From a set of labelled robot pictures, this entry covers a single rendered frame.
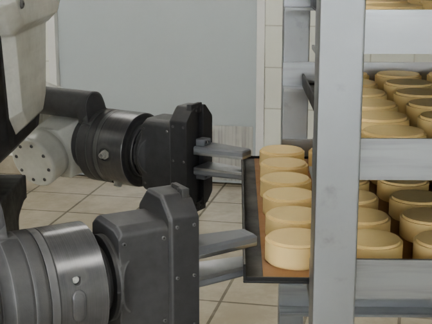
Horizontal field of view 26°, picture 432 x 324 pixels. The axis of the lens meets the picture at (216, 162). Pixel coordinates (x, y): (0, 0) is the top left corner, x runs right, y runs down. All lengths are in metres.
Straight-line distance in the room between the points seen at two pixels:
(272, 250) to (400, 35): 0.19
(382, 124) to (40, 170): 0.50
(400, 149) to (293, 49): 0.42
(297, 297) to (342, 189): 0.52
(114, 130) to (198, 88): 3.56
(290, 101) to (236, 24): 3.47
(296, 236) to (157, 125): 0.36
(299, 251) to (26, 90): 0.30
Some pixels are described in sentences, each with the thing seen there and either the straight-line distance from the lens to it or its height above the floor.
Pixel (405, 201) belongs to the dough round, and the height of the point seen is 0.98.
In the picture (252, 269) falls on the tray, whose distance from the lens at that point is 0.73.
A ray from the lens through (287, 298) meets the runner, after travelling 1.15.
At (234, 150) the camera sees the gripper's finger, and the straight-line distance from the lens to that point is 1.03.
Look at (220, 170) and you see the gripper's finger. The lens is 1.04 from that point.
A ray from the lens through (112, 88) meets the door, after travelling 4.76.
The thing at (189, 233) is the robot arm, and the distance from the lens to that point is 0.69.
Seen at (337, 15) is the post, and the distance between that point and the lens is 0.62.
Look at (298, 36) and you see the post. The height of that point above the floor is 1.10.
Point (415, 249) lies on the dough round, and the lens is 0.75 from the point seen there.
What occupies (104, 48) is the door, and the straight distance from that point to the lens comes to 4.74.
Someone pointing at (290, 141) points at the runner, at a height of 0.97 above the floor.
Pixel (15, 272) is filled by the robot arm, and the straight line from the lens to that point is 0.64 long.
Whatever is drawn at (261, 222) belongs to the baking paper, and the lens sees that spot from 0.84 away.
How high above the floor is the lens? 1.20
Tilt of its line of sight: 13 degrees down
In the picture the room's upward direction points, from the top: straight up
